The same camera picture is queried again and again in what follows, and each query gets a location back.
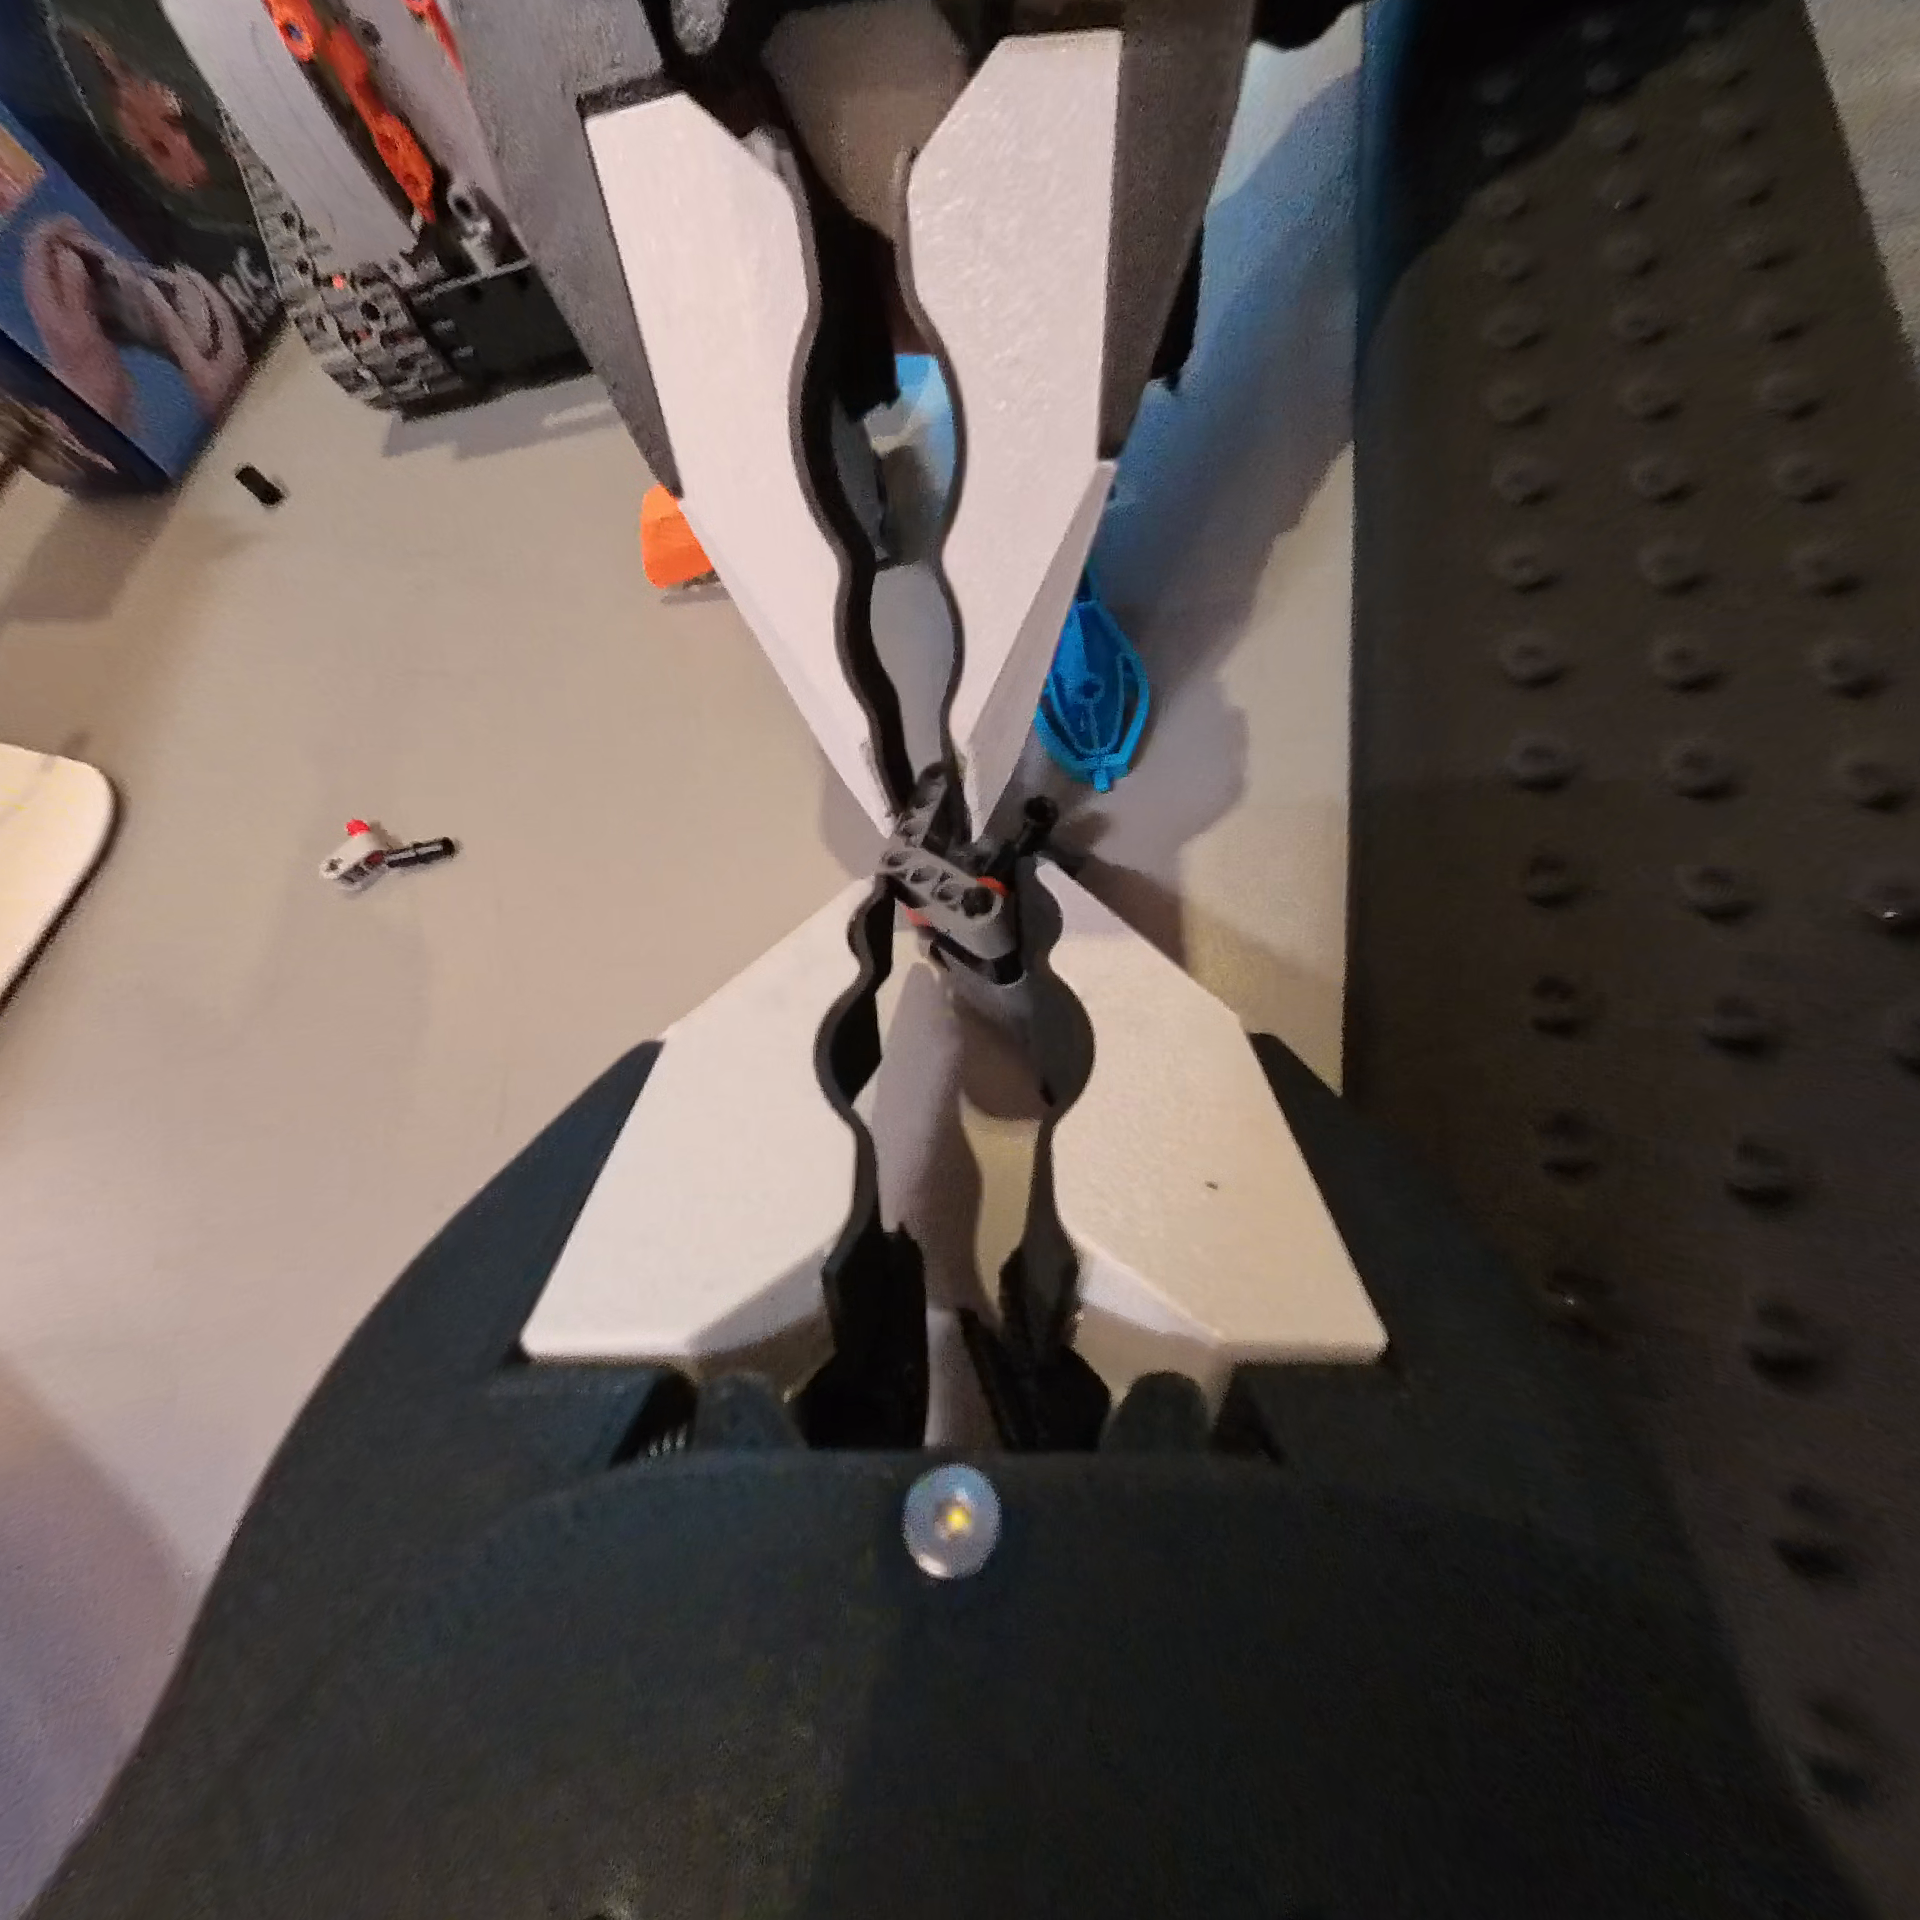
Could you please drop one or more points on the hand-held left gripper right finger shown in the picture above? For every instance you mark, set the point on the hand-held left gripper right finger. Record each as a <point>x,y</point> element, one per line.
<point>1201,1201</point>

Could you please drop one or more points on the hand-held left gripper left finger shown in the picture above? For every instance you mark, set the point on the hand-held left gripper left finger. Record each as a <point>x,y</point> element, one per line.
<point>705,1201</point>

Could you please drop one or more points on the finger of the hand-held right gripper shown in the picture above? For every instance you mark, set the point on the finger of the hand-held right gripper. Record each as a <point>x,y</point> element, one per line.
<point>705,330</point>
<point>1037,301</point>

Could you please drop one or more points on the grey orange brick assembly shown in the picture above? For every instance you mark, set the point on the grey orange brick assembly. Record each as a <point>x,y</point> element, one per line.
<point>983,937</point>

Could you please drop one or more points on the grey tracked toy robot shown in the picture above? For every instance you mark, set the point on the grey tracked toy robot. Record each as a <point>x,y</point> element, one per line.
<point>390,301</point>

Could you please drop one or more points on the light blue brick separator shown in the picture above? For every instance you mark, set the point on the light blue brick separator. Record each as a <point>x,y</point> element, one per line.
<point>1093,698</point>

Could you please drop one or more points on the short black connector pin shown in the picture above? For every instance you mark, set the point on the short black connector pin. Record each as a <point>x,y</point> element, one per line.
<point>258,485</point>

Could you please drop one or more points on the long black connector pin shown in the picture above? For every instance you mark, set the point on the long black connector pin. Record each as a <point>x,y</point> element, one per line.
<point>422,854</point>

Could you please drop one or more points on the blue robot kit box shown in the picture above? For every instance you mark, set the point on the blue robot kit box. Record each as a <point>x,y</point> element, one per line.
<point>89,271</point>

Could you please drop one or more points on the white connector with red axle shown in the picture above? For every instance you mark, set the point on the white connector with red axle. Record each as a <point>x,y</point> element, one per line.
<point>353,857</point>

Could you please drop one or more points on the black dimpled mat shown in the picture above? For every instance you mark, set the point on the black dimpled mat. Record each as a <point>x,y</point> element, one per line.
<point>1650,751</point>

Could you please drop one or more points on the white stand base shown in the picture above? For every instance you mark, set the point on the white stand base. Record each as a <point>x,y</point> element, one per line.
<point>54,855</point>

